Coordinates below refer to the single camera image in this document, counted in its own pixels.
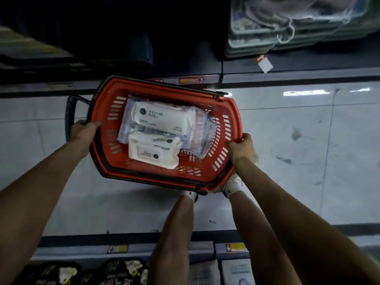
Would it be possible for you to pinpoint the person's right hand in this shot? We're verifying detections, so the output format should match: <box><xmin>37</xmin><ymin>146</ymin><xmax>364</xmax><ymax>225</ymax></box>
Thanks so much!
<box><xmin>225</xmin><ymin>133</ymin><xmax>259</xmax><ymax>167</ymax></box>

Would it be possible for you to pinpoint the person's left hand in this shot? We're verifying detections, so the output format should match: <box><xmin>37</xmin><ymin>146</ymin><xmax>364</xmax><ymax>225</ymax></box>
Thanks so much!
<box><xmin>69</xmin><ymin>120</ymin><xmax>103</xmax><ymax>159</ymax></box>

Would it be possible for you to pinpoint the red plastic shopping basket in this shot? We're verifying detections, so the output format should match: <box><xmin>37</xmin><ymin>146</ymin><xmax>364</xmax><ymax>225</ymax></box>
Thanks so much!
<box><xmin>65</xmin><ymin>75</ymin><xmax>244</xmax><ymax>196</ymax></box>

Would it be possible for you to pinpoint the person's right forearm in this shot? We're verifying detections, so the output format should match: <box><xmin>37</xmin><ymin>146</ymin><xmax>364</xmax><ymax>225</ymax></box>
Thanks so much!
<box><xmin>233</xmin><ymin>157</ymin><xmax>380</xmax><ymax>285</ymax></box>

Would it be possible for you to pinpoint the person's left forearm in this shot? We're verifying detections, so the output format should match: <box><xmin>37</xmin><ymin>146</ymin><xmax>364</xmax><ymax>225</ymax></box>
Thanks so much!
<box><xmin>0</xmin><ymin>141</ymin><xmax>88</xmax><ymax>285</ymax></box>

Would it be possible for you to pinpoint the clear bluish plastic packet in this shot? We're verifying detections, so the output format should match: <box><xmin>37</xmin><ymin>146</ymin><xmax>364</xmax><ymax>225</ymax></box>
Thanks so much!
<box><xmin>117</xmin><ymin>95</ymin><xmax>155</xmax><ymax>145</ymax></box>

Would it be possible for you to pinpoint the clear pinkish plastic packet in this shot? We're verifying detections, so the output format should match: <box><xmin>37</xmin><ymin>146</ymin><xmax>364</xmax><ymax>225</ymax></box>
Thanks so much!
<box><xmin>178</xmin><ymin>106</ymin><xmax>219</xmax><ymax>160</ymax></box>

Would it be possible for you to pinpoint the white right shoe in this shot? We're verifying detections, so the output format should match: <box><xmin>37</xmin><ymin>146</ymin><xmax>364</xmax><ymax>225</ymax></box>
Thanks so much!
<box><xmin>221</xmin><ymin>172</ymin><xmax>246</xmax><ymax>199</ymax></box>

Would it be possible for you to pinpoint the white wet wipes pack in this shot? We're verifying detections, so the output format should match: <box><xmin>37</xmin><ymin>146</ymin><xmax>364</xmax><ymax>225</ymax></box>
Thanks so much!
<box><xmin>131</xmin><ymin>101</ymin><xmax>197</xmax><ymax>136</ymax></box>
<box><xmin>128</xmin><ymin>132</ymin><xmax>183</xmax><ymax>170</ymax></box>

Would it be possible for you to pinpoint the white left sock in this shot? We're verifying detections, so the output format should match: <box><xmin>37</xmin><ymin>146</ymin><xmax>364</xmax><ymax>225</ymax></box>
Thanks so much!
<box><xmin>180</xmin><ymin>190</ymin><xmax>198</xmax><ymax>203</ymax></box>

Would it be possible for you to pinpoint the white hanging price tag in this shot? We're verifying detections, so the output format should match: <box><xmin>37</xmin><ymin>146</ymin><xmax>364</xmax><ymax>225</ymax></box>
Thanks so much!
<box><xmin>256</xmin><ymin>54</ymin><xmax>274</xmax><ymax>74</ymax></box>

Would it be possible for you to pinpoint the dark store shelf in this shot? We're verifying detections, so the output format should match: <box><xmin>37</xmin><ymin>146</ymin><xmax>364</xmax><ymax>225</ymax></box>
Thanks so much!
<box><xmin>0</xmin><ymin>0</ymin><xmax>380</xmax><ymax>99</ymax></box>

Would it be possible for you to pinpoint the person's right leg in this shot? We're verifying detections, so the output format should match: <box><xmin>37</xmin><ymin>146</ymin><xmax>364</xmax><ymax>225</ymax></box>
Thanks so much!
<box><xmin>228</xmin><ymin>190</ymin><xmax>303</xmax><ymax>285</ymax></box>

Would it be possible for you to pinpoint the person's leg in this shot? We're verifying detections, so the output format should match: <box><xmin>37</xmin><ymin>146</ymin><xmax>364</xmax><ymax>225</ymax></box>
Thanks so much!
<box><xmin>148</xmin><ymin>194</ymin><xmax>197</xmax><ymax>285</ymax></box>
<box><xmin>228</xmin><ymin>190</ymin><xmax>303</xmax><ymax>285</ymax></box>

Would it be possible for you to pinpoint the person's left leg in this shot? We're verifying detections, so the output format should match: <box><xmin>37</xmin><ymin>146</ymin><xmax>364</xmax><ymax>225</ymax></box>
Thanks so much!
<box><xmin>148</xmin><ymin>194</ymin><xmax>197</xmax><ymax>285</ymax></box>

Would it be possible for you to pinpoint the grey store shelf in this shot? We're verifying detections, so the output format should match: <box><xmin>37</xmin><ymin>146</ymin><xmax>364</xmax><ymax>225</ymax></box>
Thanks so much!
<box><xmin>30</xmin><ymin>224</ymin><xmax>380</xmax><ymax>285</ymax></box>

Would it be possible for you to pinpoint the white boxed product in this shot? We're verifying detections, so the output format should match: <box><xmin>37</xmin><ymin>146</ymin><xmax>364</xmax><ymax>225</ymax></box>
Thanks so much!
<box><xmin>221</xmin><ymin>259</ymin><xmax>256</xmax><ymax>285</ymax></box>
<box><xmin>189</xmin><ymin>260</ymin><xmax>221</xmax><ymax>285</ymax></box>

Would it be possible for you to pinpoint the row of black snack packets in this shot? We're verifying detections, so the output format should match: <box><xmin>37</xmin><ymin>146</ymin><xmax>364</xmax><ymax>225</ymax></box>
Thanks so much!
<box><xmin>18</xmin><ymin>258</ymin><xmax>149</xmax><ymax>285</ymax></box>

